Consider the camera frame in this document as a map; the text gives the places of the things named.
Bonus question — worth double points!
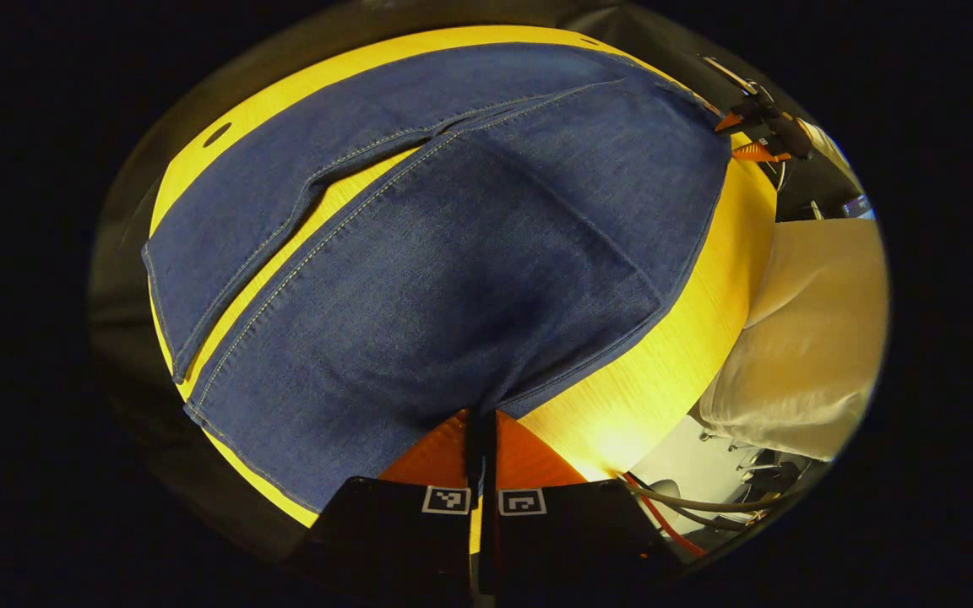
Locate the office chair base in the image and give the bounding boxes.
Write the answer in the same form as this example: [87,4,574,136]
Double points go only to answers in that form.
[698,426,829,531]

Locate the grey cable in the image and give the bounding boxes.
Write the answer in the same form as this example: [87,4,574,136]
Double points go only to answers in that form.
[626,473,796,518]

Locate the person's cream trousers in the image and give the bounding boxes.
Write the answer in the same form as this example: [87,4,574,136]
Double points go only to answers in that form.
[693,218,890,463]

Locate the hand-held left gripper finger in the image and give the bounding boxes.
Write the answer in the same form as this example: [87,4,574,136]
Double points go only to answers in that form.
[284,408,485,605]
[484,410,690,605]

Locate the blue denim jeans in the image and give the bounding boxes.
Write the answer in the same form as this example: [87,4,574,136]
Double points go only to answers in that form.
[142,42,732,513]

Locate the red cable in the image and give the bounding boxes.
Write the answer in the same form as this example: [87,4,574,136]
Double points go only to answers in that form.
[620,473,709,558]

